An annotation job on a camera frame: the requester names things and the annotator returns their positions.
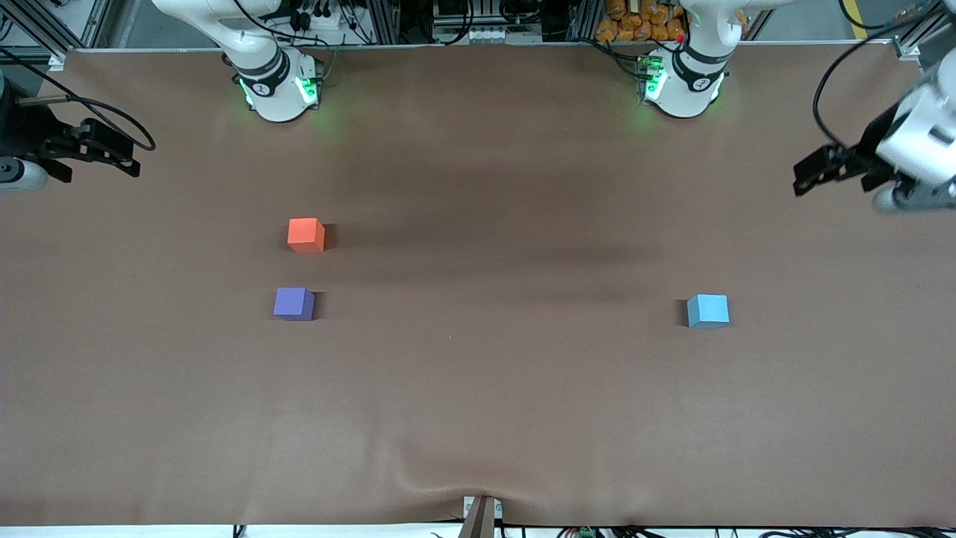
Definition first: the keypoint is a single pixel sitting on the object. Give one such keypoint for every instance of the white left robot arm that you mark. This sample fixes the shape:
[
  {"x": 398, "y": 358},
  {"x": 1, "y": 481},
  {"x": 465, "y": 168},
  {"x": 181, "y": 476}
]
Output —
[{"x": 683, "y": 90}]

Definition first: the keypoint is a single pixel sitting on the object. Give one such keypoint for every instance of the purple foam block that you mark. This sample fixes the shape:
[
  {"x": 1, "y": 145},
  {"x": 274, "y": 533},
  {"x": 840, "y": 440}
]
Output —
[{"x": 293, "y": 303}]

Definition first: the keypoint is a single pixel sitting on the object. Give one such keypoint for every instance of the brown table mat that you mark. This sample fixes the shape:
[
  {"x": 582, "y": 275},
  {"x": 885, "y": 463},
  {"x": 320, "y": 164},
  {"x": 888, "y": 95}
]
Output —
[{"x": 478, "y": 388}]

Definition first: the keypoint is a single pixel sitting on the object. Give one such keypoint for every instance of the aluminium corner frame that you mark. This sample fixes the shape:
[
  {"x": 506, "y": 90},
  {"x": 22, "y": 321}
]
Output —
[{"x": 915, "y": 45}]

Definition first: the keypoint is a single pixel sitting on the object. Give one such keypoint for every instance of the aluminium frame post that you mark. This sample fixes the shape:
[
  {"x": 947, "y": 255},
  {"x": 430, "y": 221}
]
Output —
[
  {"x": 95, "y": 22},
  {"x": 385, "y": 22}
]

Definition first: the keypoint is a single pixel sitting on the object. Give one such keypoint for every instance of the white terminal block row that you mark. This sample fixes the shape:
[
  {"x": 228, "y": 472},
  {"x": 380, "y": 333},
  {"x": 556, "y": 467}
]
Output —
[{"x": 489, "y": 34}]

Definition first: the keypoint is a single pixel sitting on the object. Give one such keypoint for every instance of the white power strip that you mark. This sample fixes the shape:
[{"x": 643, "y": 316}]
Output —
[{"x": 317, "y": 19}]

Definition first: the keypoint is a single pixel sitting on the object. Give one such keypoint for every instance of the green terminal connector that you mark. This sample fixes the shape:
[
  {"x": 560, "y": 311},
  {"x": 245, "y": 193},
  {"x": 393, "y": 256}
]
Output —
[{"x": 586, "y": 533}]

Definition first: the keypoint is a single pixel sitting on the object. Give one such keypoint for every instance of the blue foam block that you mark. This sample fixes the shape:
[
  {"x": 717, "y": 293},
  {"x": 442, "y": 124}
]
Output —
[{"x": 707, "y": 310}]

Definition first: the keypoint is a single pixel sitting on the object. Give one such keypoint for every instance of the orange bags pile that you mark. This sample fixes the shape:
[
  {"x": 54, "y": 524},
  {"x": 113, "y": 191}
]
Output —
[{"x": 635, "y": 22}]

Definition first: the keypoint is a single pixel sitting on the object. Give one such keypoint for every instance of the metal table clamp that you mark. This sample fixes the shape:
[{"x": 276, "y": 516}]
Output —
[{"x": 482, "y": 519}]

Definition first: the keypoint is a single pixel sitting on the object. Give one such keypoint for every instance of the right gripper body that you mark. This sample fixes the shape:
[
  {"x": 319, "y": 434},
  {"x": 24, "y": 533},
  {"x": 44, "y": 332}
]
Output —
[{"x": 27, "y": 128}]

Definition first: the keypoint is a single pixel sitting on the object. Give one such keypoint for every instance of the orange foam block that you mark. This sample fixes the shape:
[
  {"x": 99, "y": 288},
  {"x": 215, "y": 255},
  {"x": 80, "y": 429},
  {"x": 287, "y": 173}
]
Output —
[{"x": 305, "y": 235}]

